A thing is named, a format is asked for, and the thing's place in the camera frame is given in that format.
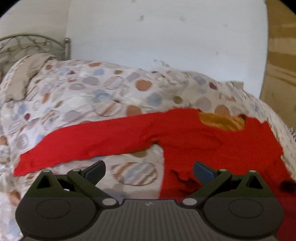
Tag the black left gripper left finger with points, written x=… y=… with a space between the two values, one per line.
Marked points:
x=58 y=207

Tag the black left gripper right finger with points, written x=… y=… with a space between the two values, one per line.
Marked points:
x=235 y=206

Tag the red long-sleeved garment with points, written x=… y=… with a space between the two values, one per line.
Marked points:
x=185 y=137

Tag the patterned circle-print quilt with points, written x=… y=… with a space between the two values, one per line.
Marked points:
x=67 y=93

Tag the brown wooden wardrobe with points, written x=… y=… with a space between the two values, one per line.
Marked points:
x=278 y=89

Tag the beige pillow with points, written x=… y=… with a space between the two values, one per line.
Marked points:
x=14 y=85

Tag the metal bed headboard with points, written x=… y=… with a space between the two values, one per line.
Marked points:
x=15 y=47

